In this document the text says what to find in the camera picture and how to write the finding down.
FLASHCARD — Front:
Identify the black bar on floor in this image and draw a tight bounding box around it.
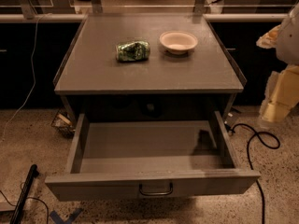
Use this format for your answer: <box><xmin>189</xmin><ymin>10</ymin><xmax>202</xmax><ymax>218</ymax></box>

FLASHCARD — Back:
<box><xmin>9</xmin><ymin>164</ymin><xmax>39</xmax><ymax>224</ymax></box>

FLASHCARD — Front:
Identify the wire basket on floor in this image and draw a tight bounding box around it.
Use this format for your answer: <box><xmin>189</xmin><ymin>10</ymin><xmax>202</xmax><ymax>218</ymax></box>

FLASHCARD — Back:
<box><xmin>51</xmin><ymin>109</ymin><xmax>75</xmax><ymax>138</ymax></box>

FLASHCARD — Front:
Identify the white paper bowl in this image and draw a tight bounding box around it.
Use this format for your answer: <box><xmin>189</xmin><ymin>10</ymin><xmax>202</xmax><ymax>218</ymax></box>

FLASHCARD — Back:
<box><xmin>159</xmin><ymin>31</ymin><xmax>198</xmax><ymax>55</ymax></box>

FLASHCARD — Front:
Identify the grey top drawer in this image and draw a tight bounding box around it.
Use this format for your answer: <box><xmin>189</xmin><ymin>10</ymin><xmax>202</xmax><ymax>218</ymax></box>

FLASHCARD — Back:
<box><xmin>45</xmin><ymin>111</ymin><xmax>260</xmax><ymax>201</ymax></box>

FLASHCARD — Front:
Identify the thin black cable left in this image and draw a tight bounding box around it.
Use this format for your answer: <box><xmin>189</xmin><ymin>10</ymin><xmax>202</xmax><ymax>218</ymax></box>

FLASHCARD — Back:
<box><xmin>0</xmin><ymin>181</ymin><xmax>50</xmax><ymax>224</ymax></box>

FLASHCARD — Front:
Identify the white hanging cable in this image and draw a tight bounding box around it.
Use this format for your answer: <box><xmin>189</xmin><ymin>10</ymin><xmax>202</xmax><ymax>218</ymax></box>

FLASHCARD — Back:
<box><xmin>0</xmin><ymin>13</ymin><xmax>50</xmax><ymax>142</ymax></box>

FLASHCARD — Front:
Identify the grey cabinet with top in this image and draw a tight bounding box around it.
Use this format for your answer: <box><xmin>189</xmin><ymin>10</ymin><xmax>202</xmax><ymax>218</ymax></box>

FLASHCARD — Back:
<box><xmin>55</xmin><ymin>13</ymin><xmax>246</xmax><ymax>120</ymax></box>

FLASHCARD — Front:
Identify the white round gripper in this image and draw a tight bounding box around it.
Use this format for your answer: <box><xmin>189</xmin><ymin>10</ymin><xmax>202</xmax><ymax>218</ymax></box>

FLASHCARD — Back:
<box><xmin>256</xmin><ymin>4</ymin><xmax>299</xmax><ymax>123</ymax></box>

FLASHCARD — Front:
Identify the dark metal drawer handle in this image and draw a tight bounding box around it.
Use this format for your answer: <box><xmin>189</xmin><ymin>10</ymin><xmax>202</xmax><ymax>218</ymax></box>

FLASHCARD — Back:
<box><xmin>138</xmin><ymin>183</ymin><xmax>174</xmax><ymax>197</ymax></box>

